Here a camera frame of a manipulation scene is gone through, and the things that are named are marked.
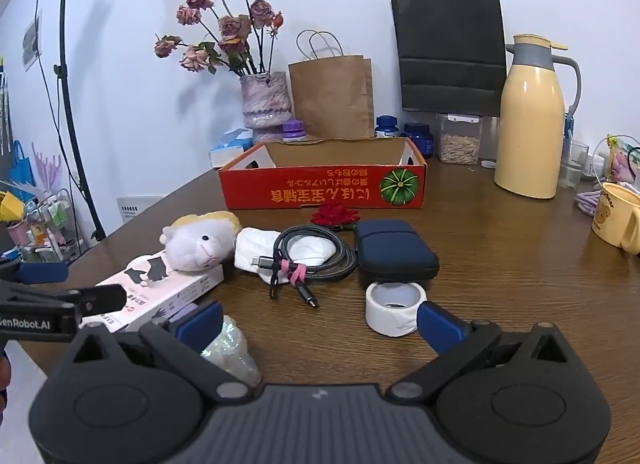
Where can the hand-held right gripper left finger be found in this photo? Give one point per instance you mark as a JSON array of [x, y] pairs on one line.
[[200, 326]]

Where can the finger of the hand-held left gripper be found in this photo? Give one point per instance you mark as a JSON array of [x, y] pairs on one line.
[[102, 298], [42, 272]]

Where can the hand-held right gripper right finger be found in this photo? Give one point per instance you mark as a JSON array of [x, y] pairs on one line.
[[440, 326]]

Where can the iridescent plastic bag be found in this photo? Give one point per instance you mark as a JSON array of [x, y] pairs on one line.
[[232, 359]]

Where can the pink printed box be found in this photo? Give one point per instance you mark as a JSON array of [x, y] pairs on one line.
[[165, 289]]

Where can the white plush sheep toy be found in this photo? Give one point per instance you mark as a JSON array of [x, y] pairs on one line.
[[192, 246]]

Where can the white cloth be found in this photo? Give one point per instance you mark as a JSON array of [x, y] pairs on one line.
[[255, 246]]

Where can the red crochet flower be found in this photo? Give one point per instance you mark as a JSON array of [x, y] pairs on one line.
[[332, 215]]

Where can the red cardboard box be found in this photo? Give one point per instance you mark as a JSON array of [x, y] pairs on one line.
[[310, 189]]

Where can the yellow cup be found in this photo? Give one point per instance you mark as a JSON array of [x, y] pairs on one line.
[[612, 216]]

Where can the clear glass cup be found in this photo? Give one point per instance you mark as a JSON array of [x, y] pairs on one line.
[[572, 164]]

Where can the white tape roll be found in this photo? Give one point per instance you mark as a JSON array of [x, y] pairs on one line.
[[387, 321]]

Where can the navy zipper case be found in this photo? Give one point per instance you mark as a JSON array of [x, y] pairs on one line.
[[395, 249]]

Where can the blue gift bag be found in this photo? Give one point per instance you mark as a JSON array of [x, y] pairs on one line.
[[21, 167]]

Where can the blue tissue box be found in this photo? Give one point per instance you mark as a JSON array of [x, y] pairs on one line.
[[227, 152]]

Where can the clear grain container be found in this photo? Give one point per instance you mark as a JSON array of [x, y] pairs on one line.
[[457, 144]]

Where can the dark blue jar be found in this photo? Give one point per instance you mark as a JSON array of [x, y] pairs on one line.
[[419, 137]]

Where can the blue capped pill bottle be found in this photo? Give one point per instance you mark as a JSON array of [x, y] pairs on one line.
[[386, 125]]

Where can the yellow thermos jug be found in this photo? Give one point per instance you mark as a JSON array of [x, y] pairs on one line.
[[530, 134]]

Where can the purple capped pill bottle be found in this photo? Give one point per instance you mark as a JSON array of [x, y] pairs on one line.
[[294, 132]]

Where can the purple marbled vase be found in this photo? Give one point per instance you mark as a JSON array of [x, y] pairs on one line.
[[265, 104]]

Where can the pink snack bag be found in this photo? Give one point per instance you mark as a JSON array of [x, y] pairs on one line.
[[622, 159]]

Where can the black light stand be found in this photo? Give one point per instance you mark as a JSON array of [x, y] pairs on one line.
[[64, 19]]

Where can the brown paper bag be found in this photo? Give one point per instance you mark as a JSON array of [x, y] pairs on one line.
[[332, 94]]

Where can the black paper bag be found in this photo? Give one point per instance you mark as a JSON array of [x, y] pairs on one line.
[[450, 44]]

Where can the dried pink rose bouquet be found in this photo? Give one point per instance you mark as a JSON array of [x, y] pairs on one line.
[[232, 27]]

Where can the wall photo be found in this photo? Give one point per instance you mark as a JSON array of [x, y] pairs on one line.
[[31, 44]]

